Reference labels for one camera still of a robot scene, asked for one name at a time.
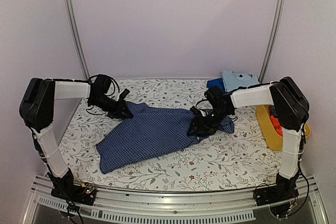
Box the folded royal blue garment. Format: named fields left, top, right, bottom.
left=206, top=78, right=226, bottom=93

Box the aluminium front rail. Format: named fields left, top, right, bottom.
left=23, top=175, right=332, bottom=223

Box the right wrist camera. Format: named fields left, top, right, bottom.
left=190, top=106, right=203, bottom=116

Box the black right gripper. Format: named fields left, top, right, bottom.
left=186, top=107, right=232, bottom=138

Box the right aluminium frame post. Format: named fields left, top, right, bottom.
left=258, top=0, right=285, bottom=82

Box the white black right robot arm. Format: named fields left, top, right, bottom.
left=187, top=77, right=309, bottom=180

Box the orange garment in basket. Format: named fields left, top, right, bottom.
left=269, top=115, right=283, bottom=137

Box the yellow plastic laundry basket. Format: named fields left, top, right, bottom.
left=256, top=104, right=311, bottom=152

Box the grey blue garment in basket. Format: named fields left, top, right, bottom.
left=269, top=105, right=278, bottom=118

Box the aluminium frame post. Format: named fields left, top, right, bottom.
left=258, top=0, right=285, bottom=82
left=64, top=0, right=90, bottom=80

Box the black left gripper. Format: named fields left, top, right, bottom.
left=90, top=94, right=133, bottom=119

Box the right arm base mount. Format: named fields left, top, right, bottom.
left=253, top=179, right=299, bottom=219

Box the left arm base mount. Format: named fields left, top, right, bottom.
left=51, top=180, right=97, bottom=206

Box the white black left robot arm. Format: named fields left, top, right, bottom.
left=19, top=74, right=133, bottom=200

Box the folded light blue t-shirt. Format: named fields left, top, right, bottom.
left=221, top=71, right=260, bottom=92

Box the blue checkered button shirt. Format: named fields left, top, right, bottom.
left=95, top=101, right=235, bottom=175

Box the left aluminium frame post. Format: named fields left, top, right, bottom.
left=64, top=0, right=90, bottom=80

